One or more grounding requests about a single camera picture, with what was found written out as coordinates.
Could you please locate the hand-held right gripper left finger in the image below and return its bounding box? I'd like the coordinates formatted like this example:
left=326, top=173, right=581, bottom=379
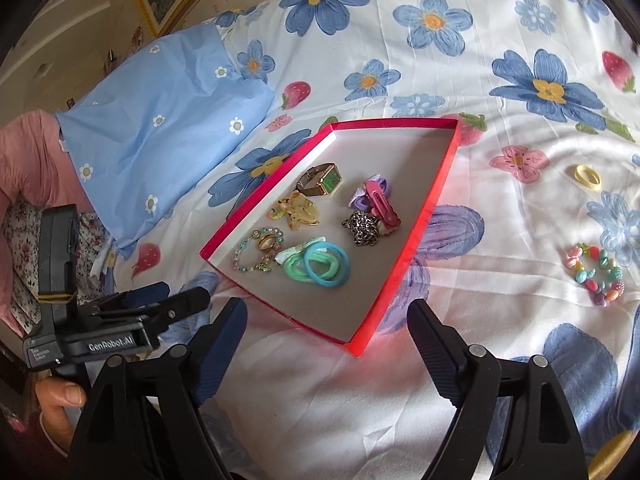
left=65, top=297, right=248, bottom=480

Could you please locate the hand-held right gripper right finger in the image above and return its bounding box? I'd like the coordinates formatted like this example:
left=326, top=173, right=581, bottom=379
left=407, top=299, right=593, bottom=480

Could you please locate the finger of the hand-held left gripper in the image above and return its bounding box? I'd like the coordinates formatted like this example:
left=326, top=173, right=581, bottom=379
left=97, top=282, right=171, bottom=314
left=147, top=287, right=212, bottom=332

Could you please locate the red cardboard box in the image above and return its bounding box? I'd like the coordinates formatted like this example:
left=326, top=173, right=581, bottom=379
left=200, top=117, right=462, bottom=358

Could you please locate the blue hair tie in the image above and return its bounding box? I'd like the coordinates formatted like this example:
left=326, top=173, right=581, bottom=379
left=304, top=260, right=348, bottom=289
left=305, top=241, right=351, bottom=278

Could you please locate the silver chain necklace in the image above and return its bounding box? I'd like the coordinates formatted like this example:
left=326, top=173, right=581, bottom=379
left=341, top=210, right=381, bottom=247

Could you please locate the yellow butterfly hair clip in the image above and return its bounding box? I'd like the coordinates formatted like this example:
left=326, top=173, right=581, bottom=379
left=267, top=190, right=321, bottom=231

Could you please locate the pink hair clip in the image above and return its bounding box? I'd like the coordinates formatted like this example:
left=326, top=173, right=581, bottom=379
left=364, top=180, right=402, bottom=228

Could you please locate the purple flower hair clip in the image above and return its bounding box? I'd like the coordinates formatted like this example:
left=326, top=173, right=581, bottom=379
left=347, top=174, right=393, bottom=211

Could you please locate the person's left forearm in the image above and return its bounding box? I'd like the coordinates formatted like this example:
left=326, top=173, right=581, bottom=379
left=2, top=385, right=76, bottom=466

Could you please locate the person's left hand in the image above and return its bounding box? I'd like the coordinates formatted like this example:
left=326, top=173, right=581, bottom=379
left=32, top=379, right=87, bottom=453

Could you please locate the small-flowered cloth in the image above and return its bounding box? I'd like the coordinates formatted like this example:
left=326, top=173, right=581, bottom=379
left=0, top=200, right=118, bottom=331

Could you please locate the pink cloth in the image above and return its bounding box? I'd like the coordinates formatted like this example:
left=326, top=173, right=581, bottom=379
left=0, top=112, right=96, bottom=211

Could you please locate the blue flowered pillow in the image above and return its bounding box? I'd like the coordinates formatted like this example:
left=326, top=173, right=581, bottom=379
left=55, top=25, right=273, bottom=261

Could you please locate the yellow round object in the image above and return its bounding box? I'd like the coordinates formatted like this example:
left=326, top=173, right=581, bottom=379
left=587, top=430, right=638, bottom=480

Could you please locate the white floral bed sheet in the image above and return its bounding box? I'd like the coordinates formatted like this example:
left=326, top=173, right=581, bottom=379
left=95, top=0, right=640, bottom=480

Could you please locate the pastel beaded bracelet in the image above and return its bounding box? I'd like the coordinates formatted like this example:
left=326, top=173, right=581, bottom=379
left=232, top=227, right=286, bottom=273

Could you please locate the green bow hair tie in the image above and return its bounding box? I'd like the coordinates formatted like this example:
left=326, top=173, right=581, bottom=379
left=274, top=236, right=331, bottom=283

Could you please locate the chunky pastel bead bracelet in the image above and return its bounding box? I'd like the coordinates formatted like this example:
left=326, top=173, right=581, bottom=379
left=565, top=242, right=626, bottom=307

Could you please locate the yellow hair tie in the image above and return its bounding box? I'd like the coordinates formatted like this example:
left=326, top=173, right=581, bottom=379
left=569, top=162, right=605, bottom=191

